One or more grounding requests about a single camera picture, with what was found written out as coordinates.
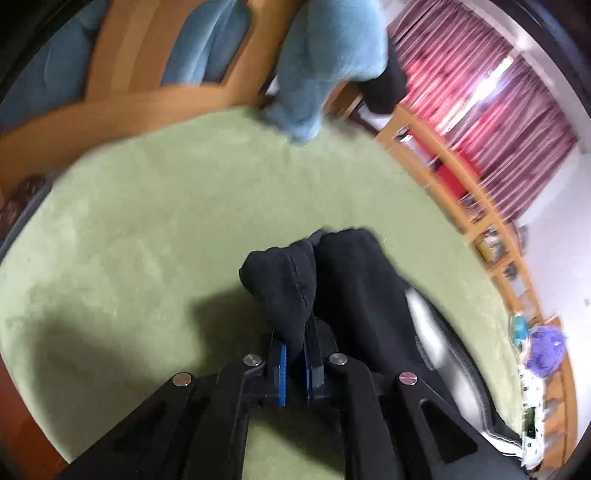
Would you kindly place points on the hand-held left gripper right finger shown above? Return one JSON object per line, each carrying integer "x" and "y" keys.
{"x": 309, "y": 371}

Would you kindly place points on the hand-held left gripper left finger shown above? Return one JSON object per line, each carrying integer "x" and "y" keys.
{"x": 281, "y": 374}

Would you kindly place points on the black pants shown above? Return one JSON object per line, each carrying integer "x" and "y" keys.
{"x": 353, "y": 286}

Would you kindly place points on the round green rug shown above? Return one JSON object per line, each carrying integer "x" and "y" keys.
{"x": 161, "y": 221}

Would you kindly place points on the teal round object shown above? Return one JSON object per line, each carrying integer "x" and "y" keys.
{"x": 521, "y": 328}

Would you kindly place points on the white printed packet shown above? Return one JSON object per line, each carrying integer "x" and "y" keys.
{"x": 532, "y": 410}

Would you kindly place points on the long wooden shelf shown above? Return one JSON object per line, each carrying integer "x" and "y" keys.
{"x": 489, "y": 221}

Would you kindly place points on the purple fluffy toy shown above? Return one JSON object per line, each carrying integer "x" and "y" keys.
{"x": 545, "y": 350}

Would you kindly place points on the red box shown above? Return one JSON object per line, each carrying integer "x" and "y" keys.
{"x": 450, "y": 177}

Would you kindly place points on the dark cloth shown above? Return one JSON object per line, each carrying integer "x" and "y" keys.
{"x": 385, "y": 87}

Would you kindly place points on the light blue fleece blanket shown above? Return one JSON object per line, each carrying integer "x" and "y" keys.
{"x": 323, "y": 55}

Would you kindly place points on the red striped curtain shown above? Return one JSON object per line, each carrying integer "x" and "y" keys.
{"x": 498, "y": 115}

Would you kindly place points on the blue seat cushion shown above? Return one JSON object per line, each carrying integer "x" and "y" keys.
{"x": 44, "y": 69}
{"x": 207, "y": 41}

